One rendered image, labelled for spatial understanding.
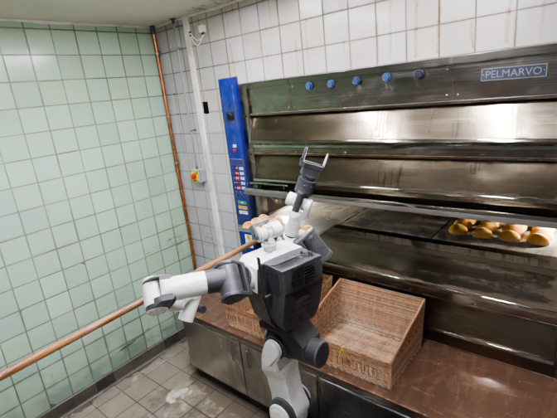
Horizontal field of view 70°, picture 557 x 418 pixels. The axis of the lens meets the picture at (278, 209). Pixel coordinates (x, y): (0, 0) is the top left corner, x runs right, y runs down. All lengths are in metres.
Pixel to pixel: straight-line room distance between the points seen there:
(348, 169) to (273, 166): 0.57
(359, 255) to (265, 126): 1.03
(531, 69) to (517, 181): 0.47
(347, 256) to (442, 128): 0.96
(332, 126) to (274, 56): 0.57
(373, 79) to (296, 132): 0.58
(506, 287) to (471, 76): 1.01
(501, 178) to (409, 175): 0.43
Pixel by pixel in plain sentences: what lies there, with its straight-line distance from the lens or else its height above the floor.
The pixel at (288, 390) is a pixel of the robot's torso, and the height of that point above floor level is 0.75.
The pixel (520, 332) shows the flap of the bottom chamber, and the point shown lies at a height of 0.77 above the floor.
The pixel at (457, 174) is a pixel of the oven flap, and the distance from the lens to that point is 2.14.
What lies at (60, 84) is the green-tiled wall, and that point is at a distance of 3.07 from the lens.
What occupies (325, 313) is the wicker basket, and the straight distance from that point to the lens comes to 2.54.
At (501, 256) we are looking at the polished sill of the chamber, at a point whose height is 1.16.
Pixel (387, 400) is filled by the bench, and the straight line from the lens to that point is 2.18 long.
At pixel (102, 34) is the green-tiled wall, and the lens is 3.26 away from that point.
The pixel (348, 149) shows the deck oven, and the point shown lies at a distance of 2.35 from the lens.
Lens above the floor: 2.03
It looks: 16 degrees down
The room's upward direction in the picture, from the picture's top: 6 degrees counter-clockwise
